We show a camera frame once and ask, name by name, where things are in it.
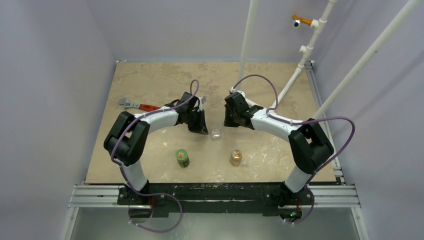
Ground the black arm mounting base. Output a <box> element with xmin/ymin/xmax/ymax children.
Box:
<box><xmin>117</xmin><ymin>182</ymin><xmax>315</xmax><ymax>220</ymax></box>

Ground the green pill bottle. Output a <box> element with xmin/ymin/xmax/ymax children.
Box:
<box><xmin>175</xmin><ymin>148</ymin><xmax>190</xmax><ymax>168</ymax></box>

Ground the red handled adjustable wrench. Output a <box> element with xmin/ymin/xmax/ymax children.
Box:
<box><xmin>118</xmin><ymin>97</ymin><xmax>160</xmax><ymax>112</ymax></box>

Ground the amber pill bottle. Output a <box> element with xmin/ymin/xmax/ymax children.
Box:
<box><xmin>229</xmin><ymin>149</ymin><xmax>243</xmax><ymax>167</ymax></box>

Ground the clear plastic pill organizer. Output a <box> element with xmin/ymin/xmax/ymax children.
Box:
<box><xmin>211</xmin><ymin>128</ymin><xmax>222</xmax><ymax>140</ymax></box>

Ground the aluminium extrusion frame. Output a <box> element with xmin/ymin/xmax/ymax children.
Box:
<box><xmin>69</xmin><ymin>62</ymin><xmax>359</xmax><ymax>233</ymax></box>

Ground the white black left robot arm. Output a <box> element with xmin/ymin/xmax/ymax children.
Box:
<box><xmin>103</xmin><ymin>92</ymin><xmax>209</xmax><ymax>205</ymax></box>

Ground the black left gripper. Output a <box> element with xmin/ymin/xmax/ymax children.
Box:
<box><xmin>185</xmin><ymin>108</ymin><xmax>208</xmax><ymax>135</ymax></box>

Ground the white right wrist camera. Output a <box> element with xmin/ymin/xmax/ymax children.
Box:
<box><xmin>229</xmin><ymin>87</ymin><xmax>246</xmax><ymax>98</ymax></box>

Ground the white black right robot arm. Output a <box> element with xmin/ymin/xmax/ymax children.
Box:
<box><xmin>224</xmin><ymin>92</ymin><xmax>335</xmax><ymax>204</ymax></box>

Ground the white PVC pipe frame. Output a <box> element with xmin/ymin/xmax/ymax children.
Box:
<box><xmin>250</xmin><ymin>0</ymin><xmax>424</xmax><ymax>124</ymax></box>

